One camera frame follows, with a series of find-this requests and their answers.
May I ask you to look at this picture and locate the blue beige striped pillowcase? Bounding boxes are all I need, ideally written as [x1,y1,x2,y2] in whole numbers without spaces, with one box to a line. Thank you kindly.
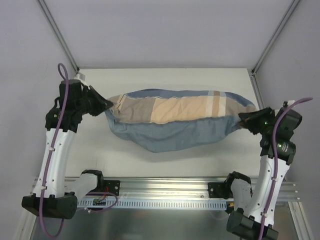
[105,88,257,153]

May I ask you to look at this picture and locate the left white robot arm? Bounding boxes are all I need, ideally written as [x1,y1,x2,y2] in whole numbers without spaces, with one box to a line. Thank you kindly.
[21,79,113,220]

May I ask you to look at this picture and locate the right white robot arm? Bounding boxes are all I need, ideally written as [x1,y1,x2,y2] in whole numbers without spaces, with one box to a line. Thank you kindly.
[224,105,302,240]

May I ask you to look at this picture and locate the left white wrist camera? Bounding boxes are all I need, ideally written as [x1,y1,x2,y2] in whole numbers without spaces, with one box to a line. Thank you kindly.
[74,72,86,82]

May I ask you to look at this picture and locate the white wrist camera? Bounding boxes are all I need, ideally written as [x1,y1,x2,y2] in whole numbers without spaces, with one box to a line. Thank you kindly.
[283,100,296,108]
[74,72,86,82]

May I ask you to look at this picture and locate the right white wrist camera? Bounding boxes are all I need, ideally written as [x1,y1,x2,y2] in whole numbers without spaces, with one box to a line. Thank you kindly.
[283,100,296,108]

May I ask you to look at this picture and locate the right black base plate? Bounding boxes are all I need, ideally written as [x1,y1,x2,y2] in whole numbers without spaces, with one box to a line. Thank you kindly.
[207,182,233,200]

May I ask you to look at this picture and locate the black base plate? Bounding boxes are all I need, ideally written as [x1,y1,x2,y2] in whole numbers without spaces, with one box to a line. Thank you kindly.
[102,179,121,196]
[207,182,233,200]

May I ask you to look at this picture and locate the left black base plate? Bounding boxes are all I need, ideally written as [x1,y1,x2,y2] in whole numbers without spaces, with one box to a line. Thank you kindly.
[102,179,121,196]

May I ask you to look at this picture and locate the aluminium mounting rail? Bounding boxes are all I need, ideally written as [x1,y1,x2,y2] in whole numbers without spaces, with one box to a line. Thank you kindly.
[31,176,301,202]

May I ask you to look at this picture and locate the left aluminium frame post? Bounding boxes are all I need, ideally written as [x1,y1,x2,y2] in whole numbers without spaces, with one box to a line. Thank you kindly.
[36,0,80,73]

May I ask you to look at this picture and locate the aluminium frame post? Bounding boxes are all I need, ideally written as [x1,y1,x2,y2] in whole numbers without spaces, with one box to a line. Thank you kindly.
[251,0,301,76]
[36,0,80,73]

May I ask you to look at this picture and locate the slotted white cable duct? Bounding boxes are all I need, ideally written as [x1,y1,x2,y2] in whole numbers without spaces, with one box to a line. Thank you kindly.
[77,197,227,211]

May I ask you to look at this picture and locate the right aluminium frame post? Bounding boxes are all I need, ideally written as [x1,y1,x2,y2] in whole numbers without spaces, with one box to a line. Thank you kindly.
[251,0,301,76]

